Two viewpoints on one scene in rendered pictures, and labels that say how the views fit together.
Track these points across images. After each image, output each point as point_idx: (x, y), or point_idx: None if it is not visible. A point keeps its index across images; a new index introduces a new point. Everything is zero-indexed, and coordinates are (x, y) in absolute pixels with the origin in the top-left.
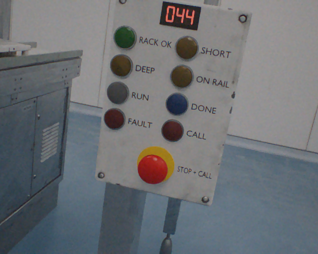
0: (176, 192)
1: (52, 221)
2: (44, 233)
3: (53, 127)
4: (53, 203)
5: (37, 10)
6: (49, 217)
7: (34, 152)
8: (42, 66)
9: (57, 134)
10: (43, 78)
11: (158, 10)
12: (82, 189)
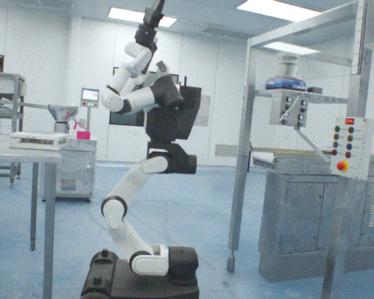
0: (349, 175)
1: None
2: (365, 275)
3: None
4: None
5: None
6: (373, 270)
7: (363, 217)
8: (369, 164)
9: None
10: (370, 171)
11: (345, 120)
12: None
